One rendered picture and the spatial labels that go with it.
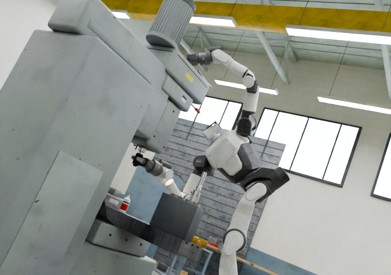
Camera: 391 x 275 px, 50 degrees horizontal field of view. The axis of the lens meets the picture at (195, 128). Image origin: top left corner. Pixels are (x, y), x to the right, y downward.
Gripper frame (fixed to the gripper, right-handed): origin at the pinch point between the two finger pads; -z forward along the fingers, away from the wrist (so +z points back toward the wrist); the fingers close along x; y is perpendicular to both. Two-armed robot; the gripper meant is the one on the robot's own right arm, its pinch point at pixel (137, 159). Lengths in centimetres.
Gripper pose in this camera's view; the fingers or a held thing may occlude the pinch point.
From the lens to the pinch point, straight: 260.0
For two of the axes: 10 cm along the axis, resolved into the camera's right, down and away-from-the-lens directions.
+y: -3.8, 9.0, -2.3
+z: 6.4, 4.3, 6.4
